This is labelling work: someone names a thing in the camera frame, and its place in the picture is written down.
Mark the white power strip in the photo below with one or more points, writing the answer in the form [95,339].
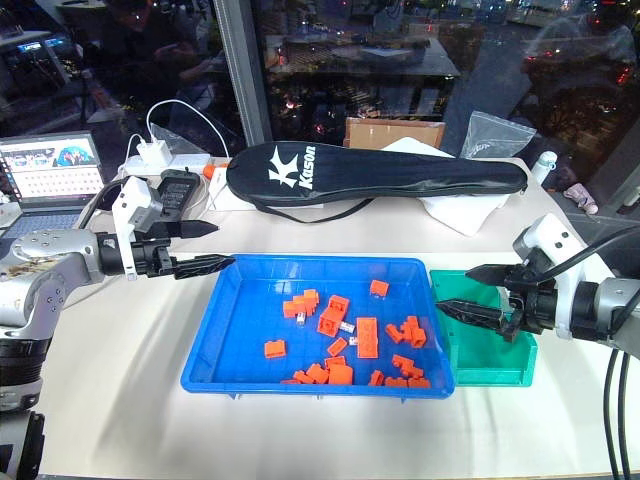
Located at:
[185,162]

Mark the black power adapter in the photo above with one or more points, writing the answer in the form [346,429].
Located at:
[177,192]

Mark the dark rounded robot base part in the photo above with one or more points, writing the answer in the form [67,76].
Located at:
[22,450]

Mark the green plastic bin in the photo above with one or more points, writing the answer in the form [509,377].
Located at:
[480,360]

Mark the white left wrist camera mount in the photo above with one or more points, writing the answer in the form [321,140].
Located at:
[131,192]

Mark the long flat orange plate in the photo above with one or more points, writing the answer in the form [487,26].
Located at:
[367,337]

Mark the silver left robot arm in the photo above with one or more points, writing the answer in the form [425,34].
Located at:
[45,250]

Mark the grey window frame post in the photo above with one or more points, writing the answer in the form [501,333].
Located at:
[245,75]

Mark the orange building block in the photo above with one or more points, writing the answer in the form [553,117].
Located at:
[395,382]
[340,305]
[318,373]
[289,381]
[330,322]
[380,288]
[419,383]
[292,309]
[406,366]
[376,378]
[337,345]
[275,350]
[302,376]
[335,361]
[393,333]
[310,300]
[414,332]
[341,375]

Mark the open laptop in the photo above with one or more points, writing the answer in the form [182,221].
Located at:
[50,170]

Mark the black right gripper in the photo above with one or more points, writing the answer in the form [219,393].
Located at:
[535,300]

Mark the blue plastic tray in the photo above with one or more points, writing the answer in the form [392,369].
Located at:
[240,325]

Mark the small orange cap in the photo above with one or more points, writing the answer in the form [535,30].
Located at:
[208,170]

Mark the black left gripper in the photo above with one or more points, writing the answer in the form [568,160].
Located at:
[152,260]

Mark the white plug charger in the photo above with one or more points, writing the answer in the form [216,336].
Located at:
[152,152]

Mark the white cloth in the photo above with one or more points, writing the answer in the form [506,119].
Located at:
[460,215]

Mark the clear plastic zip bag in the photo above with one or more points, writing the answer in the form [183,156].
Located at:
[492,137]

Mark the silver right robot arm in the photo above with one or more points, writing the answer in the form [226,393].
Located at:
[620,302]

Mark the black Kason racket bag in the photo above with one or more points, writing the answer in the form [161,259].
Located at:
[380,177]

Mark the white bottle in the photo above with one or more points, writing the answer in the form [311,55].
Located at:
[542,170]

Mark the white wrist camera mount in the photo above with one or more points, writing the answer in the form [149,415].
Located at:
[546,235]
[131,192]

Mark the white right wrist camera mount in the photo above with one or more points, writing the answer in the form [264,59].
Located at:
[546,235]

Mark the brown cardboard box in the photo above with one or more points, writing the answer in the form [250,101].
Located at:
[380,132]

